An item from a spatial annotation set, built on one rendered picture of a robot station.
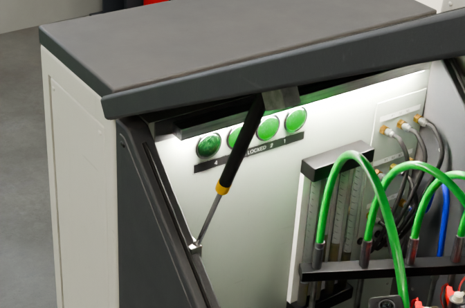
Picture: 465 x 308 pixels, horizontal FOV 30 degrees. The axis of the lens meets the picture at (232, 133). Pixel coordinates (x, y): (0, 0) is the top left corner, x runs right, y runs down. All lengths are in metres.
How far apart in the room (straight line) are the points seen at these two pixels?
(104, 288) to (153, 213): 0.32
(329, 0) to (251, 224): 0.46
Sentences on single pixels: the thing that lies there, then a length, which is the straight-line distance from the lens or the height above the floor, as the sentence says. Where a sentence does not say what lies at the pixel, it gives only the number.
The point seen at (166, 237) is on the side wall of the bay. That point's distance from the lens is 1.30.
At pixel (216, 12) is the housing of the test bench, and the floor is 1.50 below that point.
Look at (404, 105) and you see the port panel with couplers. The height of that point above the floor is 1.34.
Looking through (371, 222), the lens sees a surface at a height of 1.20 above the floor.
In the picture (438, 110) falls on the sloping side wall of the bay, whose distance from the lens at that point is 1.72.
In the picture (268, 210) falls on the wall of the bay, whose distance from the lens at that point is 1.58.
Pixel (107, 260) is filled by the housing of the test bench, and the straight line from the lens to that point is 1.54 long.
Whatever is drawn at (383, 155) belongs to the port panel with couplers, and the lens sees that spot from 1.72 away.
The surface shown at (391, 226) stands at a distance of 1.25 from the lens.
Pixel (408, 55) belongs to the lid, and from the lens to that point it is 0.76.
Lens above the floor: 2.10
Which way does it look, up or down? 30 degrees down
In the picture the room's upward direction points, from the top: 3 degrees clockwise
